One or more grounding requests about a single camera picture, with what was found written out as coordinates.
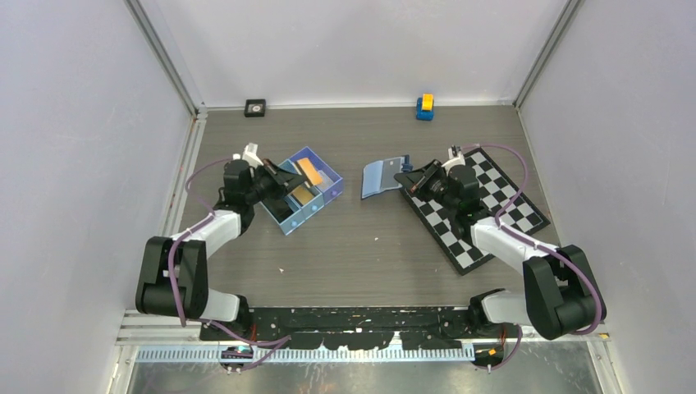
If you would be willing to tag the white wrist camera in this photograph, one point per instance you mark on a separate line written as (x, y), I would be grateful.
(250, 155)
(455, 158)

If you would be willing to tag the small black square box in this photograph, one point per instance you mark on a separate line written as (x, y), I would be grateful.
(255, 107)

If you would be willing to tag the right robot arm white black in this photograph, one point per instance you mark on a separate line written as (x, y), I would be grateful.
(560, 294)

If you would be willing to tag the gold cards stack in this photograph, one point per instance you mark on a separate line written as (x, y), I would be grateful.
(302, 195)

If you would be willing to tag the blue and yellow toy car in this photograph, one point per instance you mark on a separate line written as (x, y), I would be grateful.
(425, 107)

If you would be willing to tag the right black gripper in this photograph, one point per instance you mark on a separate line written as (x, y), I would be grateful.
(409, 180)

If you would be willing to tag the black and white checkerboard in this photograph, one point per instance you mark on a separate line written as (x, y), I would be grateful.
(495, 190)

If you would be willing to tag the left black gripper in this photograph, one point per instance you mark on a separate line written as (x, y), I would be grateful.
(283, 180)

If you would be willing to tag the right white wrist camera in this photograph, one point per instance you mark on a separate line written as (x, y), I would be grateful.
(455, 158)

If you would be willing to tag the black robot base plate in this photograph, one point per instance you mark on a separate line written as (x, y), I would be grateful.
(369, 328)

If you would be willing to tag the blue card holder wallet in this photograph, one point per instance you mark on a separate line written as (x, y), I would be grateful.
(379, 176)

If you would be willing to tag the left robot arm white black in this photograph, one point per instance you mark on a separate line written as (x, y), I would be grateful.
(173, 278)

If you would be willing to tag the blue three-compartment organizer tray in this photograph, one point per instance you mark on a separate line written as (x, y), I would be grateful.
(322, 198)

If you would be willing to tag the black cards stack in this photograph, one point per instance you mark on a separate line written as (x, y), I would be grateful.
(278, 208)

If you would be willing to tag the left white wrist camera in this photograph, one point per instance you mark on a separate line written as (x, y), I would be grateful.
(250, 155)

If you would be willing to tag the silver VIP cards stack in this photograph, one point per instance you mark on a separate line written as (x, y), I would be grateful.
(326, 183)

